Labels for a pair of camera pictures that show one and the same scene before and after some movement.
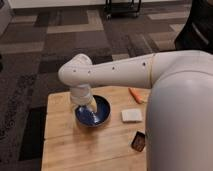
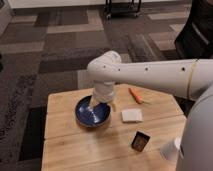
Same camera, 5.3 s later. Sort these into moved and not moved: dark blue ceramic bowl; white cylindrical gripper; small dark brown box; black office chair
Moved: white cylindrical gripper
Not moved: black office chair; dark blue ceramic bowl; small dark brown box
